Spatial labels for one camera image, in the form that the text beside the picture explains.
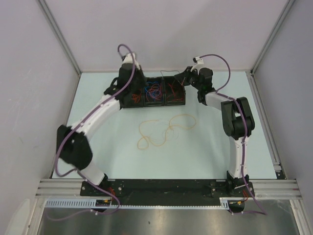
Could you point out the aluminium frame rail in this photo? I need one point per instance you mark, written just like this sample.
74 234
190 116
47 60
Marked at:
264 189

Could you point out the black left storage bin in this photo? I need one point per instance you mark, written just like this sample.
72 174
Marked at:
135 101

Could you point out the black storage bin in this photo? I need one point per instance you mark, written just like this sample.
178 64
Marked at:
153 92
135 101
174 93

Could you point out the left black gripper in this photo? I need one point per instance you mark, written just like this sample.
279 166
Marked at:
142 84

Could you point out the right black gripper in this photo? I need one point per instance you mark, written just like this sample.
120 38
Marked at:
183 77

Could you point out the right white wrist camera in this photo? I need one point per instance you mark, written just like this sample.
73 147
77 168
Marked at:
198 63

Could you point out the grey slotted cable duct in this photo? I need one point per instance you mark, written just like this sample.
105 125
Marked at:
71 203

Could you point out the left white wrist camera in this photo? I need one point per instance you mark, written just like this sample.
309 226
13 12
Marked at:
130 58

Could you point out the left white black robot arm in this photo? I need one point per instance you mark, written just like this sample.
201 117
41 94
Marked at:
73 141

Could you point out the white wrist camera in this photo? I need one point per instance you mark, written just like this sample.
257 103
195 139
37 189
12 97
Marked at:
198 63
130 58

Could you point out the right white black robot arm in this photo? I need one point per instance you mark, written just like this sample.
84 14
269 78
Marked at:
237 120

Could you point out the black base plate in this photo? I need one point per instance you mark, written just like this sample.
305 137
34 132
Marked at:
172 190

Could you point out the black middle storage bin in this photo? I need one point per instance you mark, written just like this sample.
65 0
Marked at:
153 92

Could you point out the black right storage bin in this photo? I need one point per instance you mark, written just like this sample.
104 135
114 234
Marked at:
174 93

